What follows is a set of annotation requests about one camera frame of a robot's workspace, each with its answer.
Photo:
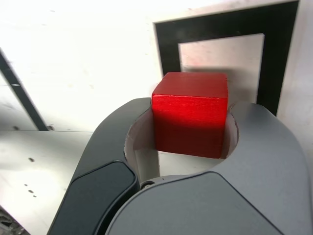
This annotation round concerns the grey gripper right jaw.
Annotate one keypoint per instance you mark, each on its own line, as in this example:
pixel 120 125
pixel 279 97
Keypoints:
pixel 220 208

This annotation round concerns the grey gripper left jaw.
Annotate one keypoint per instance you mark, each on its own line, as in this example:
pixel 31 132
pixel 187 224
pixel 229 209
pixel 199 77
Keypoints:
pixel 102 171

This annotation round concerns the red cube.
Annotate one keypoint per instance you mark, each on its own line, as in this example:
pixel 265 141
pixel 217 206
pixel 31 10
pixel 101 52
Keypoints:
pixel 190 117

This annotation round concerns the black tape square outline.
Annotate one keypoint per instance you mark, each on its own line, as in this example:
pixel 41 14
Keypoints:
pixel 168 49

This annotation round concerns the black tape strip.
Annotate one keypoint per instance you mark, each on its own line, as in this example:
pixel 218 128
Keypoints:
pixel 21 93

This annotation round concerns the chrome metal frame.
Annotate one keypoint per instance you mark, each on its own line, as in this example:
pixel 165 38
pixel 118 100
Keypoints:
pixel 8 225

